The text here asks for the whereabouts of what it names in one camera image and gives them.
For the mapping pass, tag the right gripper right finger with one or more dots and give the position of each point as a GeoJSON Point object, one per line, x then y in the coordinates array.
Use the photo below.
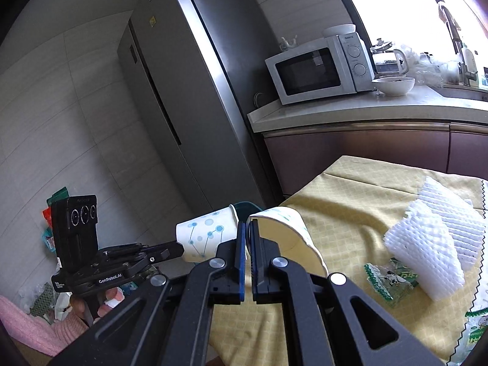
{"type": "Point", "coordinates": [329, 321]}

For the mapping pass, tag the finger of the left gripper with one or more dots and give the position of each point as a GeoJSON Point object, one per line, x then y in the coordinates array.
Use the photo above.
{"type": "Point", "coordinates": [166, 251]}

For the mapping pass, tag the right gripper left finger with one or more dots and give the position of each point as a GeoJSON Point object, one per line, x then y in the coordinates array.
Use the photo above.
{"type": "Point", "coordinates": [166, 321]}

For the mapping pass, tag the dotted paper cup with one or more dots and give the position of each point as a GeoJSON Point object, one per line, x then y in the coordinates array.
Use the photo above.
{"type": "Point", "coordinates": [201, 236]}

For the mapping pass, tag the green snack wrapper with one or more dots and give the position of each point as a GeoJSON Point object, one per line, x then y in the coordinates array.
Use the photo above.
{"type": "Point", "coordinates": [392, 281]}
{"type": "Point", "coordinates": [475, 327]}

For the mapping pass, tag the crushed white paper cup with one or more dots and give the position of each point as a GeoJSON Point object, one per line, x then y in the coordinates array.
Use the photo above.
{"type": "Point", "coordinates": [286, 227]}

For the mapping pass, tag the white foam fruit net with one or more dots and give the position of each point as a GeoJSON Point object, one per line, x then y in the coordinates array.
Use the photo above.
{"type": "Point", "coordinates": [465, 225]}

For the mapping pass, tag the pink sleeve forearm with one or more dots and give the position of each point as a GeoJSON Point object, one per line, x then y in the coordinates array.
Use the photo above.
{"type": "Point", "coordinates": [38, 334]}

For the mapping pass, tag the teal plastic trash bin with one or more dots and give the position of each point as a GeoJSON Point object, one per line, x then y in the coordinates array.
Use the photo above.
{"type": "Point", "coordinates": [245, 209]}

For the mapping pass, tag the brown kitchen base cabinets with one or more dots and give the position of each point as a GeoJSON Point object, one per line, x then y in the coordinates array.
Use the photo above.
{"type": "Point", "coordinates": [300, 154]}

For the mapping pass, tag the kitchen faucet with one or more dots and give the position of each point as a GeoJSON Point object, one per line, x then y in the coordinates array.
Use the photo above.
{"type": "Point", "coordinates": [447, 17]}

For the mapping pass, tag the large kitchen window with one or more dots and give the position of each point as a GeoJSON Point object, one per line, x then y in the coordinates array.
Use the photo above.
{"type": "Point", "coordinates": [416, 25]}

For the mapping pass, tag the person's left hand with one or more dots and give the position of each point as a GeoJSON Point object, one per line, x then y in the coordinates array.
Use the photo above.
{"type": "Point", "coordinates": [94, 307]}

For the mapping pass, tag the silver double-door refrigerator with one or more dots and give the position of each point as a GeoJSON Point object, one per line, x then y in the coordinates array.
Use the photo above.
{"type": "Point", "coordinates": [196, 70]}

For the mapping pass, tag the white ceramic bowl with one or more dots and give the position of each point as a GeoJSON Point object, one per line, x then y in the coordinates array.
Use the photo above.
{"type": "Point", "coordinates": [394, 85]}

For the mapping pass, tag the white microwave oven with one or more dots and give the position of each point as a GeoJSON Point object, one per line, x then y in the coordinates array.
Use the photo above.
{"type": "Point", "coordinates": [324, 68]}

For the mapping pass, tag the glass electric kettle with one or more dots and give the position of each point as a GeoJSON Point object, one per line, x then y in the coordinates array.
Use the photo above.
{"type": "Point", "coordinates": [388, 61]}

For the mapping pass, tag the white soap dispenser bottle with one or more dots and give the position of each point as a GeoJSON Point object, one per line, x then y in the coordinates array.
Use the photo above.
{"type": "Point", "coordinates": [471, 69]}

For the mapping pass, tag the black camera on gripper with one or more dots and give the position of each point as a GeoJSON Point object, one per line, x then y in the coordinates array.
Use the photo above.
{"type": "Point", "coordinates": [74, 221]}

